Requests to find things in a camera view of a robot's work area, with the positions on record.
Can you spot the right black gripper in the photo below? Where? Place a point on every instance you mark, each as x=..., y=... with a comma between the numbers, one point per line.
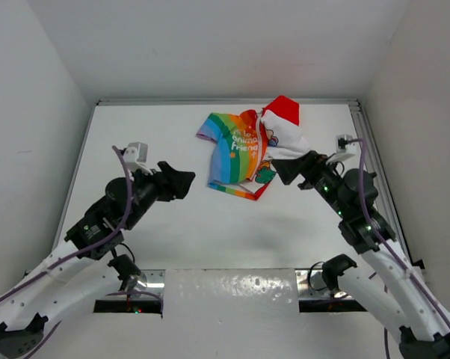
x=289, y=168

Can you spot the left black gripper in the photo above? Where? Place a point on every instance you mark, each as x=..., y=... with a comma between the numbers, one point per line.
x=174, y=182

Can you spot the rainbow white kids jacket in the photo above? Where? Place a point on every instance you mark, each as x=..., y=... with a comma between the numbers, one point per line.
x=244, y=147

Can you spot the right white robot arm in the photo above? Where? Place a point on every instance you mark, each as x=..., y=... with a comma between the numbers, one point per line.
x=404, y=305

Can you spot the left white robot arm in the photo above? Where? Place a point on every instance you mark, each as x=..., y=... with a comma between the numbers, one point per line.
x=80, y=269

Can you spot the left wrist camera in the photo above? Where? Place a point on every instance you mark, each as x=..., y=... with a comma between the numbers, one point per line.
x=135, y=157

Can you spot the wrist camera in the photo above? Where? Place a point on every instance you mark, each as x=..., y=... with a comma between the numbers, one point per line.
x=346, y=148
x=135, y=157

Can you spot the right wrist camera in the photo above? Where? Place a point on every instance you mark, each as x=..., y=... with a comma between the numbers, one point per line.
x=346, y=148

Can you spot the aluminium frame rail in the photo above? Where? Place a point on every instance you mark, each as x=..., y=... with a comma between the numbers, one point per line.
x=359, y=119

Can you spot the metal base plate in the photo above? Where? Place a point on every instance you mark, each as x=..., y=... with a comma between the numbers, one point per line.
x=147, y=296

